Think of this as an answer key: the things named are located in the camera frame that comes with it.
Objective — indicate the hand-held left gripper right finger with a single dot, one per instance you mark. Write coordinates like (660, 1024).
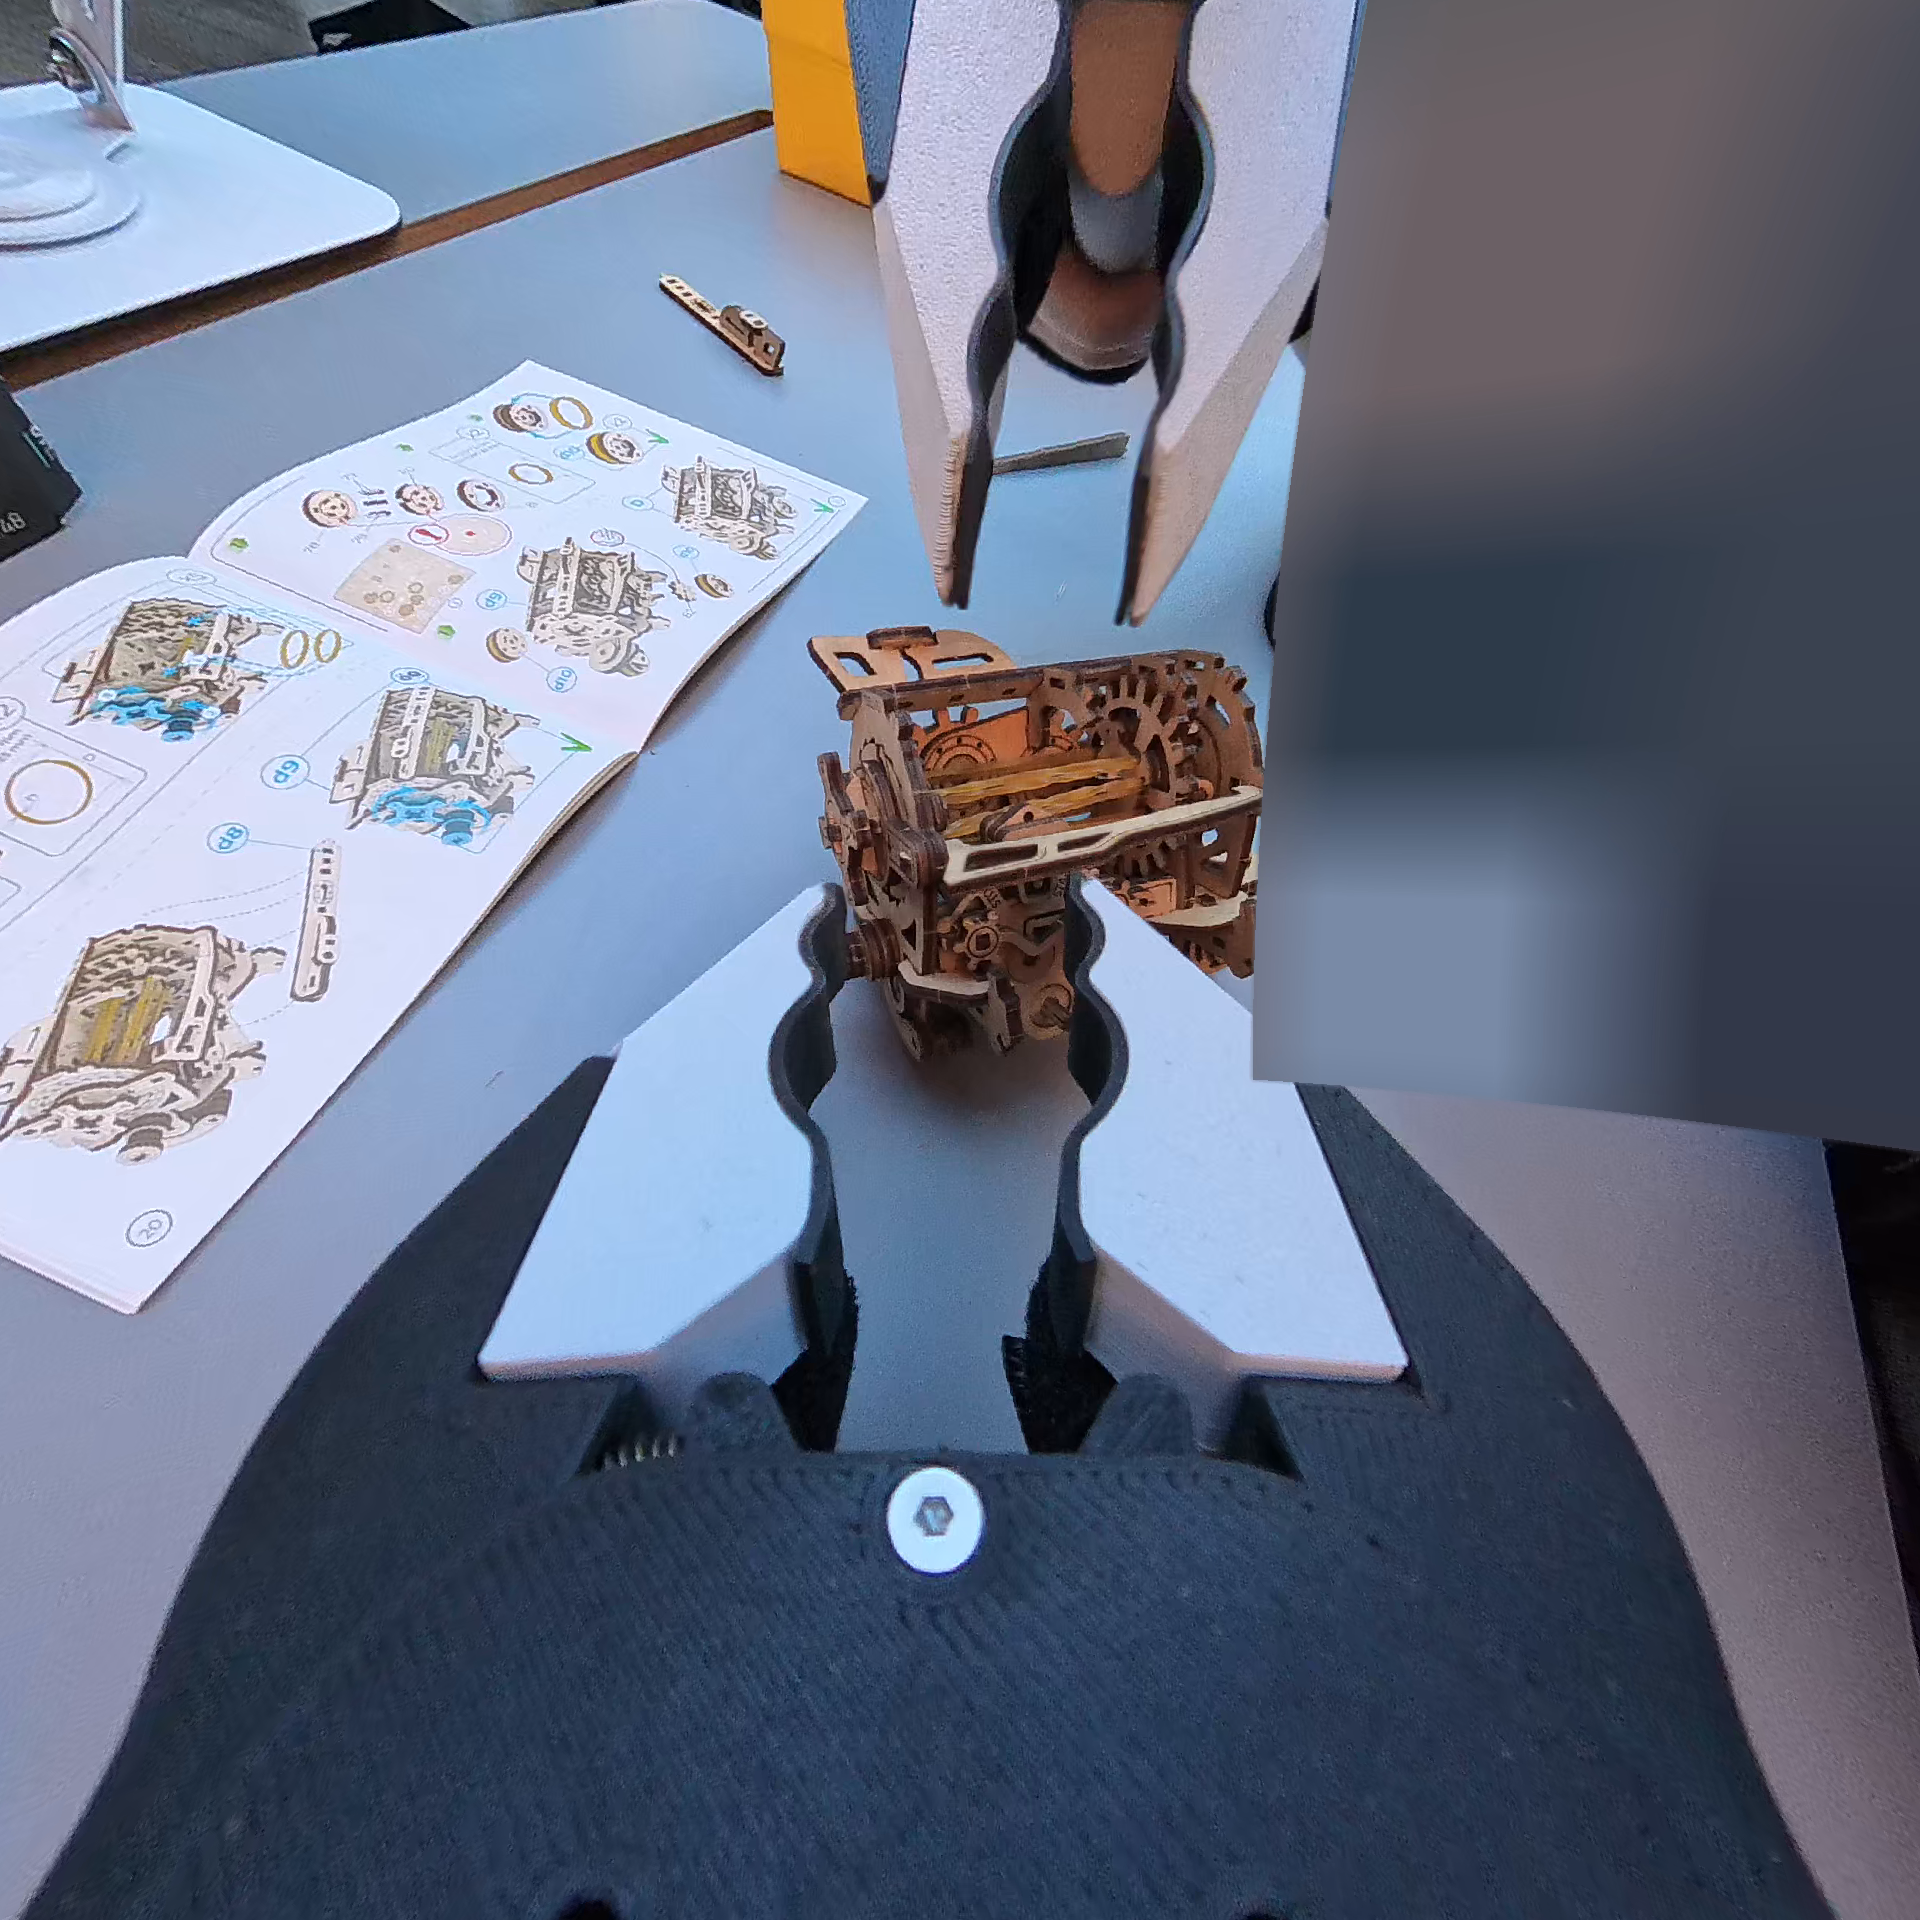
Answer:
(1214, 1214)

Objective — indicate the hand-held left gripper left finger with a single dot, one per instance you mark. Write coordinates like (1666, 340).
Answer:
(675, 1201)

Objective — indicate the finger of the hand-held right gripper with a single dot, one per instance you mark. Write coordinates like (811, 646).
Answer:
(1260, 225)
(938, 225)

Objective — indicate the thin wooden strip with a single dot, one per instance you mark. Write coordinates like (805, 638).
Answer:
(1065, 452)

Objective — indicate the wooden mechanical model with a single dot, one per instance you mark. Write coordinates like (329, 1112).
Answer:
(1020, 840)

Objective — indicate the model instruction booklet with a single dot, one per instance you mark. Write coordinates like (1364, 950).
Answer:
(376, 779)

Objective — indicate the black model kit box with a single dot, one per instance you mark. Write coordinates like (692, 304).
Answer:
(29, 480)

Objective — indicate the person's right hand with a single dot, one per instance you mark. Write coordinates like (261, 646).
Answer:
(1123, 90)

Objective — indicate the yellow plastic bin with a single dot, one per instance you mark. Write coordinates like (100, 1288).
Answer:
(818, 105)

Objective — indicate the small slotted wooden part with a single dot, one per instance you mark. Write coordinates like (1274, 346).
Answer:
(721, 322)

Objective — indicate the white monitor stand base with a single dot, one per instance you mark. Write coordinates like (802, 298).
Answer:
(224, 195)

